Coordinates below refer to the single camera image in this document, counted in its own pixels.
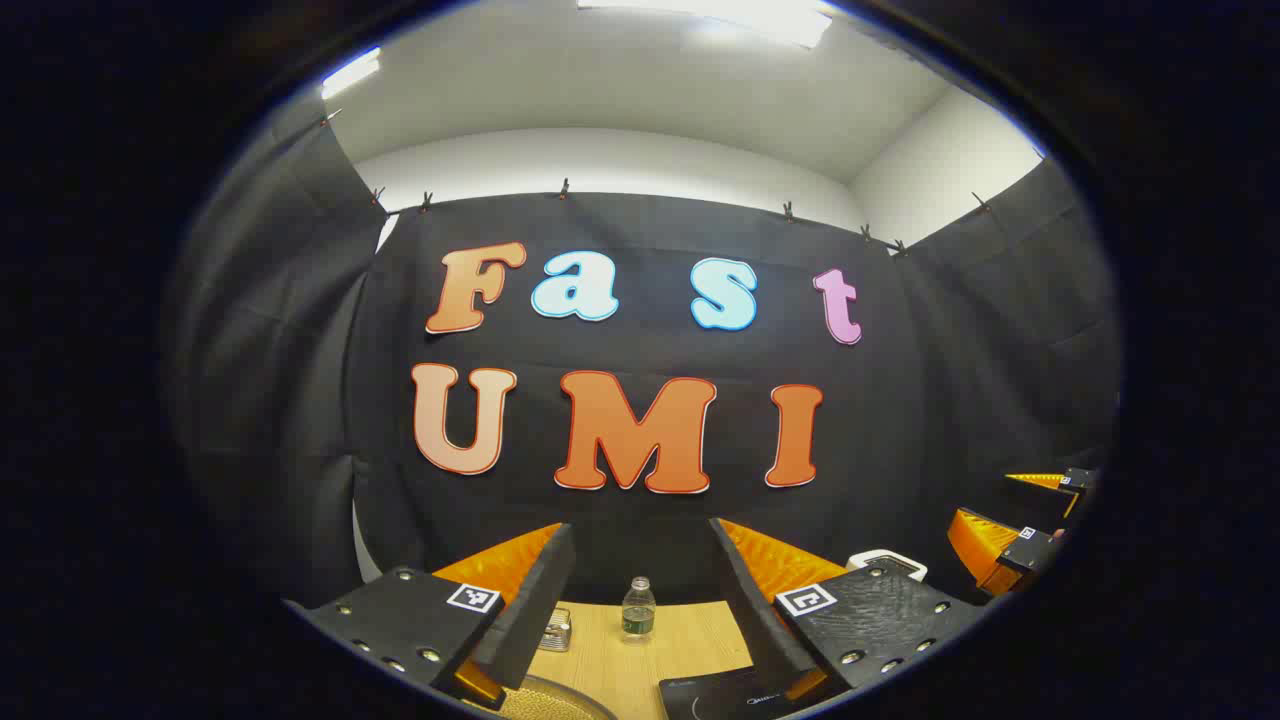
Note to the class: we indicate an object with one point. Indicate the clear plastic water bottle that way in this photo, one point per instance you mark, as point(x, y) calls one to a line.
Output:
point(638, 615)

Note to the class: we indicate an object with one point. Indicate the black backdrop cloth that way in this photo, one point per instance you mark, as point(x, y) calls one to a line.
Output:
point(640, 340)

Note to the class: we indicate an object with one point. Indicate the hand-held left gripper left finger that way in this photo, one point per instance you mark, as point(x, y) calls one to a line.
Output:
point(530, 620)

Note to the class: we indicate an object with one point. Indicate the black induction cooktop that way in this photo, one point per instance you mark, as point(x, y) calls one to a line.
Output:
point(720, 695)

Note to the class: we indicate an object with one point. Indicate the white toaster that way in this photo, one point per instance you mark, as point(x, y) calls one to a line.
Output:
point(890, 558)

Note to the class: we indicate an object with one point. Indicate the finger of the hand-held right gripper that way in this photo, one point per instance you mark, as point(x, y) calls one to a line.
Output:
point(1080, 480)
point(990, 550)

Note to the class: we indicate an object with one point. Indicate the stainless steel pot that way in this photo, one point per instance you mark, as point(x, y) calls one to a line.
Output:
point(590, 697)

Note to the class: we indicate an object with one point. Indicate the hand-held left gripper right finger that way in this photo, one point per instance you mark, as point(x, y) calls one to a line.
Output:
point(765, 630)

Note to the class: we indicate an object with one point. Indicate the ceiling light panel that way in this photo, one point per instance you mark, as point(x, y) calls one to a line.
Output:
point(740, 18)
point(350, 73)

